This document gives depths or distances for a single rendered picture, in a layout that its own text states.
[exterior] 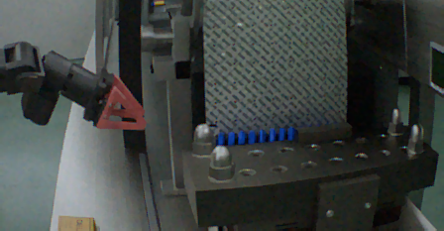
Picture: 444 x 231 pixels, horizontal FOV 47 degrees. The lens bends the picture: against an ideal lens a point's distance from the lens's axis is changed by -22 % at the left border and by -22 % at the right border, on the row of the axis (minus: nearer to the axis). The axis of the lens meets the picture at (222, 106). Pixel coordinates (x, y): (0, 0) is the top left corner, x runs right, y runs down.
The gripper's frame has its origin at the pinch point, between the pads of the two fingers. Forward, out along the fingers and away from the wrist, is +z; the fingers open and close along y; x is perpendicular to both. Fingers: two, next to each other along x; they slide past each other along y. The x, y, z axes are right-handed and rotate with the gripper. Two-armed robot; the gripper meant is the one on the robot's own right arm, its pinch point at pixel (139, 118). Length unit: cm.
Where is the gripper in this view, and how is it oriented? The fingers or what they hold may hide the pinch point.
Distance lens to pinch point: 97.7
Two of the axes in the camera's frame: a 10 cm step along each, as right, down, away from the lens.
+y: 1.6, 2.7, -9.5
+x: 4.9, -8.6, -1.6
